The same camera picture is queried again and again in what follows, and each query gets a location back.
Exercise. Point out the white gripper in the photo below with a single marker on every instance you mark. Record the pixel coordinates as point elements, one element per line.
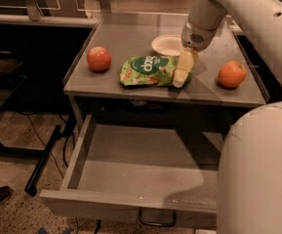
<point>193,37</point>

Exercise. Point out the green rice chip bag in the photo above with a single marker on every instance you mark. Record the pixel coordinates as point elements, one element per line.
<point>148,71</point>

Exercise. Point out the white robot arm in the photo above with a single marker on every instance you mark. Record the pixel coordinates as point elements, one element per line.
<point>250,170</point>

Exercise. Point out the grey open top drawer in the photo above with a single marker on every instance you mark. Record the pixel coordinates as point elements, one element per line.
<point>117,171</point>

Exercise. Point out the white paper bowl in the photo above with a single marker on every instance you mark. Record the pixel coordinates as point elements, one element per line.
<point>167,45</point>

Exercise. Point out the orange fruit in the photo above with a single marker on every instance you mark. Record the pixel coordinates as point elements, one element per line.
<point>232,74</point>

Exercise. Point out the grey cabinet table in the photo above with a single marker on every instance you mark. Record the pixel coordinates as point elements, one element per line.
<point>130,35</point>

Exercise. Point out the red apple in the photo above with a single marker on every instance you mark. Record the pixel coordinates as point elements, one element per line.
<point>99,59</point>

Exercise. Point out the black side cart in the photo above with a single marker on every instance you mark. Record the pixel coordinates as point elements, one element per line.
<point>0,82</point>

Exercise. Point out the clear acrylic guard panel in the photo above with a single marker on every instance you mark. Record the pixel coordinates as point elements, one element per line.
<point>82,0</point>

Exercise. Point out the black floor bar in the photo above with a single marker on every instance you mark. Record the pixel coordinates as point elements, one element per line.
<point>31,186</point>

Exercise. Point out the metal drawer handle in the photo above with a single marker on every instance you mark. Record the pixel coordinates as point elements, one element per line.
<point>157,218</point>

